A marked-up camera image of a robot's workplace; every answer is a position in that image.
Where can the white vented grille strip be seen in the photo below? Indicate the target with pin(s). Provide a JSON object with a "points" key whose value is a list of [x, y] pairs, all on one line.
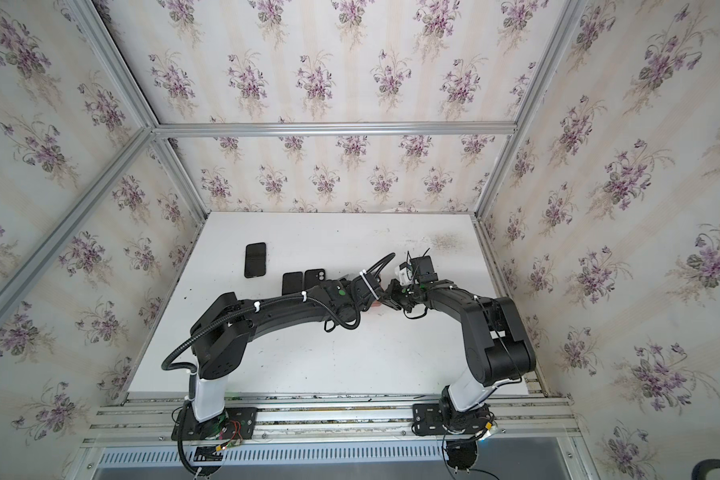
{"points": [[275, 454]]}

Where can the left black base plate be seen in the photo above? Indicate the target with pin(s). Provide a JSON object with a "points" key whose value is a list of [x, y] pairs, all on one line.
{"points": [[233, 424]]}

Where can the aluminium frame cage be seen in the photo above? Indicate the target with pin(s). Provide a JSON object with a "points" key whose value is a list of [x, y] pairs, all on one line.
{"points": [[155, 134]]}

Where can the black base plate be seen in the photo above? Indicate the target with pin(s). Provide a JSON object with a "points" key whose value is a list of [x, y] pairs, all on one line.
{"points": [[432, 419], [233, 424]]}

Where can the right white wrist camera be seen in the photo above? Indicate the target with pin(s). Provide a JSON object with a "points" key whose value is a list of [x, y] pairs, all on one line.
{"points": [[404, 274]]}

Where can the aluminium rail base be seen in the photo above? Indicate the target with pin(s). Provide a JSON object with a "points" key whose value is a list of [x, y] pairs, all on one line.
{"points": [[314, 418]]}

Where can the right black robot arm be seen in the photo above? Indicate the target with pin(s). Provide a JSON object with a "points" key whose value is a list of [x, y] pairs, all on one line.
{"points": [[498, 350]]}

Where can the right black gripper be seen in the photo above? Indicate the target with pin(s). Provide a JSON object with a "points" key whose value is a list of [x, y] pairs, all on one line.
{"points": [[403, 298]]}

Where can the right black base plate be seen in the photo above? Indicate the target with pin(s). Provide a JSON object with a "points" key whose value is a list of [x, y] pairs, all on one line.
{"points": [[432, 419]]}

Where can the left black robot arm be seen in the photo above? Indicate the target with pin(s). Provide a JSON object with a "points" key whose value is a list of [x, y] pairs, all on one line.
{"points": [[218, 340]]}

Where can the black phone case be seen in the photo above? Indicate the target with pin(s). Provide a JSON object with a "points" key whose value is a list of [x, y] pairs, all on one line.
{"points": [[313, 277]]}

